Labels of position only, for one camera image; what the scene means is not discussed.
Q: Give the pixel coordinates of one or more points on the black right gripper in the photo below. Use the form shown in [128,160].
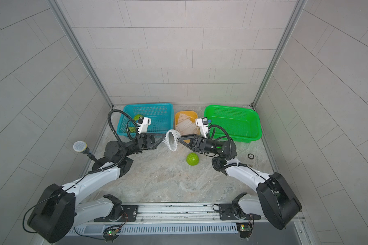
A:
[200,145]

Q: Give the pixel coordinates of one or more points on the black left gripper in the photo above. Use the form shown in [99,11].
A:
[145,143]

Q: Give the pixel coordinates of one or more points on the white foam net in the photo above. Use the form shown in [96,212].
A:
[171,140]

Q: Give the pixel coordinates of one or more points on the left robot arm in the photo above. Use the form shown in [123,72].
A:
[62,207]

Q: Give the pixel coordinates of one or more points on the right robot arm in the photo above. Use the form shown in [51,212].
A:
[276,200]

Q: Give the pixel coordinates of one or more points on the pile of foam nets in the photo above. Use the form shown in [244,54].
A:
[185,125]

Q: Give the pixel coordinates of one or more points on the dark green netted custard apple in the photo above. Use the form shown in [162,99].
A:
[131,129]

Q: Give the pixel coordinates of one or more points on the green custard apple in basket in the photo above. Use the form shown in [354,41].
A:
[136,117]

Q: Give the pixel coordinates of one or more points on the yellow plastic tub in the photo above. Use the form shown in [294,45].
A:
[185,116]

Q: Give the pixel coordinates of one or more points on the teal plastic basket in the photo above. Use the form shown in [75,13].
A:
[162,118]

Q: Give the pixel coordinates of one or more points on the green plastic basket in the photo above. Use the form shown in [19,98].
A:
[242,124]

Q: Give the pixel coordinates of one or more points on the left circuit board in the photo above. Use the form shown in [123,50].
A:
[111,233]

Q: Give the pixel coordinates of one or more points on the circuit board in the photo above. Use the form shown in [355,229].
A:
[245,230]
[111,233]

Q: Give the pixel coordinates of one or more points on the right circuit board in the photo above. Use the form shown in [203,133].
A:
[245,230]

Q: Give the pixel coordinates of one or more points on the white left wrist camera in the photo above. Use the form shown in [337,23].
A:
[142,124]

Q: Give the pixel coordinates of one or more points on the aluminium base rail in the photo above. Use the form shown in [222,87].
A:
[171,218]

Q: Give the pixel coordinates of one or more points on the aluminium corner post left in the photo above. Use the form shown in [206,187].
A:
[57,12]

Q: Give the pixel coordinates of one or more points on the aluminium corner post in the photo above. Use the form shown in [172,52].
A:
[57,12]
[297,11]

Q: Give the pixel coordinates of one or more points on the aluminium corner post right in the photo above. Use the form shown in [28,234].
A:
[297,11]

